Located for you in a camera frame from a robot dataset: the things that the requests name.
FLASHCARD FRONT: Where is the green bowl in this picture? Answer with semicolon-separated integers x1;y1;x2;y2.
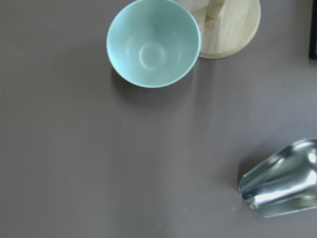
106;0;201;88

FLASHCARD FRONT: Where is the wooden stand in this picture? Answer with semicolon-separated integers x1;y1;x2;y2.
178;0;261;59

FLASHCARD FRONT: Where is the metal scoop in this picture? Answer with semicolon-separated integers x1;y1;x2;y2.
238;138;317;218

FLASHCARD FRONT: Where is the black frame object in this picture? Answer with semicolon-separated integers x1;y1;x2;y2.
309;0;317;60

